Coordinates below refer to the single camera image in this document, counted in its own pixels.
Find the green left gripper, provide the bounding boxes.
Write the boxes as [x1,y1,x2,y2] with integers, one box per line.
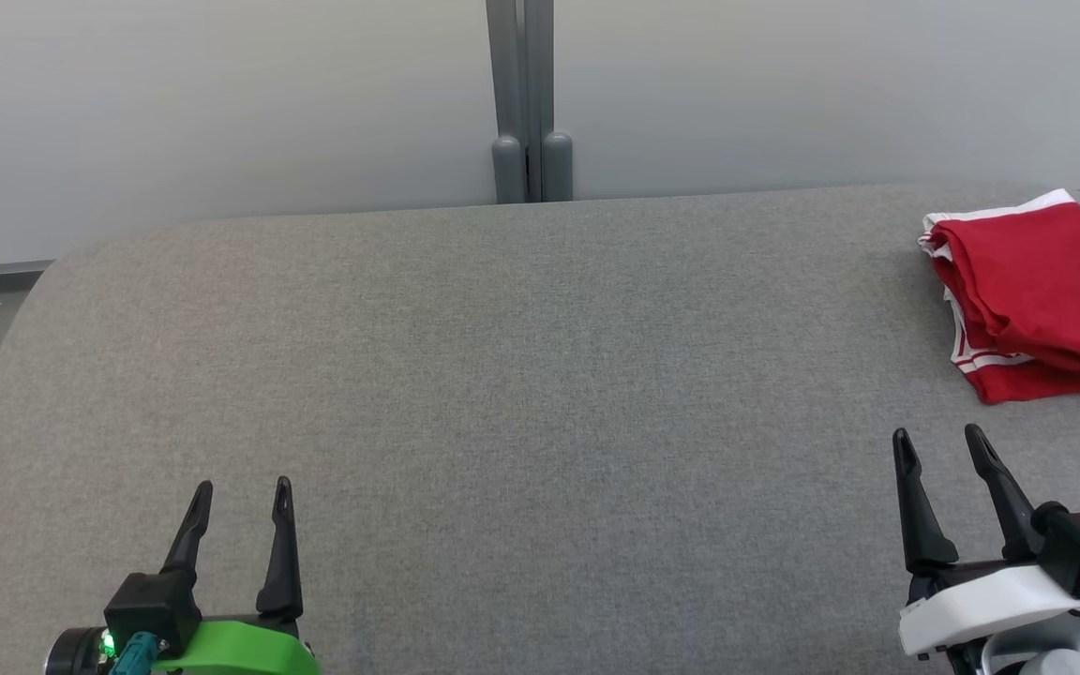
[153,475,322,675]

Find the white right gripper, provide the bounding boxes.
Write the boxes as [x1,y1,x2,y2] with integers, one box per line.
[892,423,1080,658]

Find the red jersey with striped trim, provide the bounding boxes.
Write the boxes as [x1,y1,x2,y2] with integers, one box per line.
[941,281,1080,406]

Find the red shorts with white panels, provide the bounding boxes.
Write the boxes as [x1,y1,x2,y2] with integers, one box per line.
[918,187,1080,379]

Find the black left gripper motor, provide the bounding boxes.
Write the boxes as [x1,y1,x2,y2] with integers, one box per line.
[44,625,111,675]

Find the teal left camera connector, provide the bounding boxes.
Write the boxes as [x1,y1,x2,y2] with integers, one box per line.
[106,630,162,675]

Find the grey double partition post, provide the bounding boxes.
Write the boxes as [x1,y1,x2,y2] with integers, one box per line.
[486,0,575,205]

